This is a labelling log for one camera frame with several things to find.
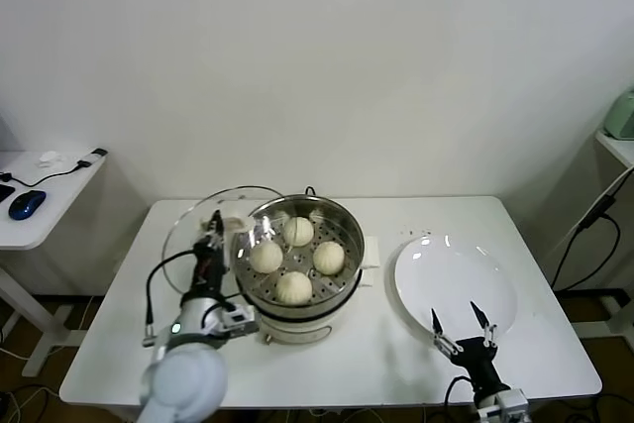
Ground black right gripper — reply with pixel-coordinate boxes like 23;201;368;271
430;301;511;393

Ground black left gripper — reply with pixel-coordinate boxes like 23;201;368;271
191;209;227;298

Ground glass pot lid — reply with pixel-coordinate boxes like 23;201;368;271
161;185;283;295

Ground white steamed baozi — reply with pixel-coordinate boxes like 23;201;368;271
274;269;314;306
282;217;315;248
249;243;284;274
312;241;346;275

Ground stainless steel steamer basket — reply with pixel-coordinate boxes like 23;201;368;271
231;196;367;308

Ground white round plate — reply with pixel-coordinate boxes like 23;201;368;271
385;235;519;347

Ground white side desk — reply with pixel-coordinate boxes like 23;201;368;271
0;149;109;378

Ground black power adapter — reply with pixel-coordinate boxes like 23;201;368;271
580;196;618;232

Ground blue computer mouse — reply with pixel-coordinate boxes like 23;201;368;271
8;189;49;221

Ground white side shelf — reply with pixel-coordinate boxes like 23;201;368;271
595;130;634;340

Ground pale green appliance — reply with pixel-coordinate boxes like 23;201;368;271
602;88;634;141

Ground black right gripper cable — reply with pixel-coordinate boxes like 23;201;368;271
444;375;475;404

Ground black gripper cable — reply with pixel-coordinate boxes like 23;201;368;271
143;249;199;348
444;375;475;404

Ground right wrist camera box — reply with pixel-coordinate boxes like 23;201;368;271
477;390;530;419

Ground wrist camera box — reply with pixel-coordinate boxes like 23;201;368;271
477;390;530;419
220;304;263;336

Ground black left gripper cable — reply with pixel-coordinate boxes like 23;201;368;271
143;249;199;348

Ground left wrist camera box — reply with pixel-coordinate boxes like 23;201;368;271
220;304;263;336

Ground black hanging cable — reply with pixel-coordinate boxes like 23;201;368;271
550;212;621;293

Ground black cable with adapter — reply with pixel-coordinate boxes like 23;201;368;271
0;148;109;185

